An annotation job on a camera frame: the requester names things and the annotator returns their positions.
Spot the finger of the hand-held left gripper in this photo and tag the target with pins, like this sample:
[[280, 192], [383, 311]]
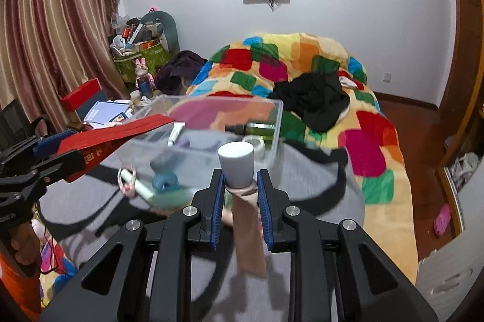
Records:
[[53, 144], [64, 163]]

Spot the colourful patchwork blanket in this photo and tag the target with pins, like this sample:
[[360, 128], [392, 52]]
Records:
[[378, 155]]

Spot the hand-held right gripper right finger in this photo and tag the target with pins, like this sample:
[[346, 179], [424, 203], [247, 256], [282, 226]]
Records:
[[264, 210]]

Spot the pink rabbit bottle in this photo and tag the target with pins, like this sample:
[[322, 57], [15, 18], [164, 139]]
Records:
[[143, 80]]

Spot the person's left forearm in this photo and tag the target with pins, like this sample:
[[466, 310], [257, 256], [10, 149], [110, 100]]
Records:
[[19, 288]]

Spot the blue and white booklet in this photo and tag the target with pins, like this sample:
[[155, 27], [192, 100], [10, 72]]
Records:
[[104, 112]]

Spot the white cabinet panel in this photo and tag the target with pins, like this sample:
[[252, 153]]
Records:
[[453, 276]]

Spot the pile of household clutter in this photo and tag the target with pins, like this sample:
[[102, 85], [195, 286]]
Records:
[[130, 36]]

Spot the dark blue box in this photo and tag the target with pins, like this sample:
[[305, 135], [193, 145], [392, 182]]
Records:
[[94, 99]]

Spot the dark green spray bottle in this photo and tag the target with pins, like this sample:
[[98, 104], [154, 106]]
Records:
[[261, 127]]

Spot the small white cup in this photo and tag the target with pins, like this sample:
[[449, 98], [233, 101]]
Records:
[[135, 97]]

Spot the grey blanket with black pattern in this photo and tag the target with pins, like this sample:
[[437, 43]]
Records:
[[321, 193]]

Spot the teal round container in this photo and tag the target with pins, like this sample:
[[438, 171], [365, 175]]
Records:
[[166, 180]]

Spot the wooden wardrobe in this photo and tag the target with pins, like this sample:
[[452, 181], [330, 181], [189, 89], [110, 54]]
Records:
[[467, 80]]

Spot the black office chair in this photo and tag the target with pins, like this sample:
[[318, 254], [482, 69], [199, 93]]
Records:
[[13, 118]]

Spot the striped pink curtain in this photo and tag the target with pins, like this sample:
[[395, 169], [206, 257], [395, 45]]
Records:
[[56, 23]]

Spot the black clothes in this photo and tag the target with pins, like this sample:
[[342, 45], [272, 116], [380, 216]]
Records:
[[314, 99]]

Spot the white stick tube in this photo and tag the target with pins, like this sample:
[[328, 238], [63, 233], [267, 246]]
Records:
[[175, 135]]

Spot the person's left hand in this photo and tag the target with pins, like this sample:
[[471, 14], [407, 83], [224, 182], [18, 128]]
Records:
[[26, 246]]

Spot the red box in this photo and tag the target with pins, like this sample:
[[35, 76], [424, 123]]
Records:
[[81, 95]]

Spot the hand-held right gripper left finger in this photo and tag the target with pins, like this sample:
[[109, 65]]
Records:
[[215, 210]]

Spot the pink slipper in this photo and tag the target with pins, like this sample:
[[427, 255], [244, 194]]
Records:
[[442, 220]]

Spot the purple clothes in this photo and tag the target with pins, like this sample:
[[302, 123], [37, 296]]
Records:
[[181, 68]]

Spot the grey plush toy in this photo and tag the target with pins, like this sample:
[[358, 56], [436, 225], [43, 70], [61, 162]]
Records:
[[168, 29]]

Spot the red envelope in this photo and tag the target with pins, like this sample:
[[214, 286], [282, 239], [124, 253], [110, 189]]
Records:
[[113, 138]]

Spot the wall outlet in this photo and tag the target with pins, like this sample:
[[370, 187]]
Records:
[[386, 77]]

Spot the clear plastic box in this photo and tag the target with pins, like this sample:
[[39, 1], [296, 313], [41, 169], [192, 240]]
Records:
[[196, 159]]

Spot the white clothes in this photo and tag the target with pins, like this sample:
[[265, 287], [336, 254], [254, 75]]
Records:
[[467, 167]]

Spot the beige tube with grey cap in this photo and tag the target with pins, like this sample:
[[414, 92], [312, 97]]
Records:
[[236, 163]]

